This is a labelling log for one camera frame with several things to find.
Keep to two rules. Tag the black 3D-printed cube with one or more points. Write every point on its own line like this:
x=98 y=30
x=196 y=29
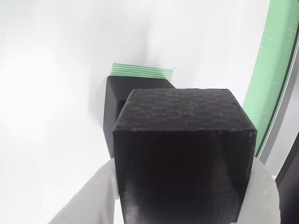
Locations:
x=182 y=151
x=112 y=112

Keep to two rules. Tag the large black panel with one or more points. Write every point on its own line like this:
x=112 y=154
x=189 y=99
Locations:
x=292 y=186

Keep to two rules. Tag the silver metal bar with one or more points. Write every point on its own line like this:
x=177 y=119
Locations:
x=282 y=130

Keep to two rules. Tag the green striped strip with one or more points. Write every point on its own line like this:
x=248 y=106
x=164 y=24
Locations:
x=268 y=70

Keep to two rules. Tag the green striped square marker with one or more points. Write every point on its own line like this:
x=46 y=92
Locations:
x=140 y=71

